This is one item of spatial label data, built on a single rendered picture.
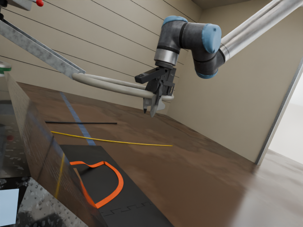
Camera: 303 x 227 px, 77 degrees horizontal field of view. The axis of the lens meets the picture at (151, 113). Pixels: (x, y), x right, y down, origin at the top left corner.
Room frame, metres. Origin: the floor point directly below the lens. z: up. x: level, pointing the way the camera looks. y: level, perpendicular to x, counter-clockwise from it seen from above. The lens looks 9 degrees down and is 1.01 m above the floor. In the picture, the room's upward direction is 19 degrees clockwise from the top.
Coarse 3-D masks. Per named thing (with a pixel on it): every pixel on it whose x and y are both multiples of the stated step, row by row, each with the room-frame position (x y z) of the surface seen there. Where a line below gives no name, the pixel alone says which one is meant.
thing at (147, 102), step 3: (144, 99) 0.78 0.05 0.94; (147, 99) 0.77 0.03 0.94; (150, 99) 0.79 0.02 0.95; (144, 102) 0.78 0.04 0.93; (147, 102) 0.78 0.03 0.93; (150, 102) 0.79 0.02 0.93; (144, 105) 0.77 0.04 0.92; (147, 105) 0.78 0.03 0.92; (150, 105) 0.80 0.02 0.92; (144, 108) 0.77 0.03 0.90; (144, 111) 0.78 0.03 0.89
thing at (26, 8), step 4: (0, 0) 0.84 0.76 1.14; (4, 0) 0.85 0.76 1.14; (8, 0) 0.85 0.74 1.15; (12, 0) 0.84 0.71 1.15; (16, 0) 0.85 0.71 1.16; (20, 0) 0.88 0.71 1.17; (24, 0) 0.90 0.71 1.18; (28, 0) 0.93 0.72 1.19; (0, 4) 0.84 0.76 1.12; (4, 4) 0.85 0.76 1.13; (12, 4) 0.91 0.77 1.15; (16, 4) 0.87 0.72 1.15; (20, 4) 0.88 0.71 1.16; (24, 4) 0.91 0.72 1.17; (28, 4) 0.94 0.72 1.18; (20, 8) 0.95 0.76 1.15; (24, 8) 0.93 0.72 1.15; (28, 8) 0.95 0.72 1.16
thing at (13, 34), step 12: (0, 24) 0.80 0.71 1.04; (12, 24) 0.91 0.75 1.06; (12, 36) 0.81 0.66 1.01; (24, 36) 0.81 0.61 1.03; (24, 48) 0.82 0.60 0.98; (36, 48) 0.82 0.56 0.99; (48, 48) 0.93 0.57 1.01; (48, 60) 0.83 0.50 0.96; (60, 60) 0.84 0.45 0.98; (72, 72) 0.84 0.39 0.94; (84, 72) 0.96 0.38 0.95
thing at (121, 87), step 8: (80, 80) 0.73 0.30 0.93; (88, 80) 0.71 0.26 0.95; (96, 80) 0.71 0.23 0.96; (104, 80) 1.09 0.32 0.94; (112, 80) 1.12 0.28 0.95; (104, 88) 0.70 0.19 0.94; (112, 88) 0.69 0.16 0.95; (120, 88) 0.69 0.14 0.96; (128, 88) 0.70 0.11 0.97; (136, 88) 1.15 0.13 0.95; (144, 88) 1.14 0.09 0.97; (144, 96) 0.72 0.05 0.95; (168, 96) 0.81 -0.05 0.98
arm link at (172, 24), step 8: (176, 16) 0.72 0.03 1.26; (168, 24) 0.72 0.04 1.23; (176, 24) 0.72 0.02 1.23; (168, 32) 0.72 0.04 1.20; (176, 32) 0.70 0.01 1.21; (160, 40) 0.74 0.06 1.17; (168, 40) 0.72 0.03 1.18; (176, 40) 0.71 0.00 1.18; (160, 48) 0.73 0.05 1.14; (168, 48) 0.72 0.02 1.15; (176, 48) 0.73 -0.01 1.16
